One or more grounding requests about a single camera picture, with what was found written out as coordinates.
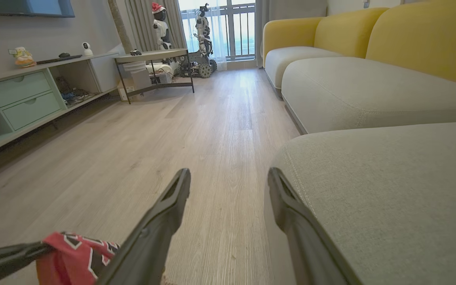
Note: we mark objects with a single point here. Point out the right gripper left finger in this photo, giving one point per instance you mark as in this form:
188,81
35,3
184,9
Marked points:
152,241

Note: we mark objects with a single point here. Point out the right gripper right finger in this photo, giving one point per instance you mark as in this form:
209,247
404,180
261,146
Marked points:
307,245

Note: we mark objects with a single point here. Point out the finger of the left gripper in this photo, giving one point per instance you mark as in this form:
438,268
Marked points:
2,259

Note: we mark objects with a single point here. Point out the red printed garment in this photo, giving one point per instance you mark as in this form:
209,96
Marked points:
69,257

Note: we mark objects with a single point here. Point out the pale green TV cabinet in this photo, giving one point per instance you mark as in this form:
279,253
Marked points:
26,103

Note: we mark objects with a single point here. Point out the white boxes stack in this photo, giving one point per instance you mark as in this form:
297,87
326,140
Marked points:
137,77

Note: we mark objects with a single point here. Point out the yellow and grey sofa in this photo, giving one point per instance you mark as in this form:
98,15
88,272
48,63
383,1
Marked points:
390,99

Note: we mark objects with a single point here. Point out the small black table object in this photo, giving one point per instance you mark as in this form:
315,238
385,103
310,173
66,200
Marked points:
135,52

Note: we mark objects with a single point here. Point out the small plush toy figure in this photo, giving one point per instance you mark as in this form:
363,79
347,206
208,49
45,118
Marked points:
23,57

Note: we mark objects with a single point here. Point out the long black remote bar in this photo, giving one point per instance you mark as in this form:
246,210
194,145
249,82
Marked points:
57,59

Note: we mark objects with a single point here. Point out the robot with santa hat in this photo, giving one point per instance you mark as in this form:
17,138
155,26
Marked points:
160,29

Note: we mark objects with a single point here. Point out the grey-brown curtain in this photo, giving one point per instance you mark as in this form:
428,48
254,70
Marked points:
145,23

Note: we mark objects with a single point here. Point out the sheer white curtain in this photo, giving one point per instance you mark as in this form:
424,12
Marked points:
216,27

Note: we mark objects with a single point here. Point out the window with balcony railing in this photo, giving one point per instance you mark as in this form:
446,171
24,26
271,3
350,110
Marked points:
240,31

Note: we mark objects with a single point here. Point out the grey curtain beside sofa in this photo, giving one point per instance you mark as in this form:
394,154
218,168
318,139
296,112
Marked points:
262,16

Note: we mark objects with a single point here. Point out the white security camera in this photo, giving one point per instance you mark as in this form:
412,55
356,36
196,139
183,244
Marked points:
87,49

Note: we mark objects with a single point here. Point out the wall socket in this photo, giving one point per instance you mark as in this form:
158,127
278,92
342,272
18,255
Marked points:
366,3

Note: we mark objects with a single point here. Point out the wall-mounted television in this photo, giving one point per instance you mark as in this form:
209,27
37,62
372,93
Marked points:
22,7

